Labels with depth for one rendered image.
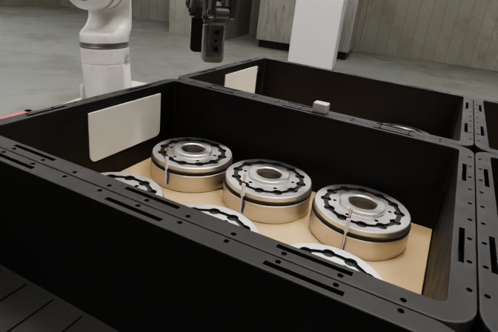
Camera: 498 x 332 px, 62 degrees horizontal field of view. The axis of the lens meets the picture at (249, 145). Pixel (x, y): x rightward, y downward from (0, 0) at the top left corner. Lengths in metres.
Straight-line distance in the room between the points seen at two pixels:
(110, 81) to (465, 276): 0.72
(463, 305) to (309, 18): 5.48
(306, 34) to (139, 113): 5.19
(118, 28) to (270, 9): 6.61
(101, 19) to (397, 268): 0.69
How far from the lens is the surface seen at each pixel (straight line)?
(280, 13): 7.37
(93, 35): 0.84
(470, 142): 0.53
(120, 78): 0.86
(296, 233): 0.45
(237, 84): 0.76
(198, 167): 0.49
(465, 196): 0.38
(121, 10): 0.88
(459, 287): 0.26
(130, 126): 0.54
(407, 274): 0.44
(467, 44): 8.91
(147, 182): 0.46
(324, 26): 5.65
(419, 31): 8.79
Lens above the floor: 1.07
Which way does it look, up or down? 22 degrees down
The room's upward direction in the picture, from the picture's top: 7 degrees clockwise
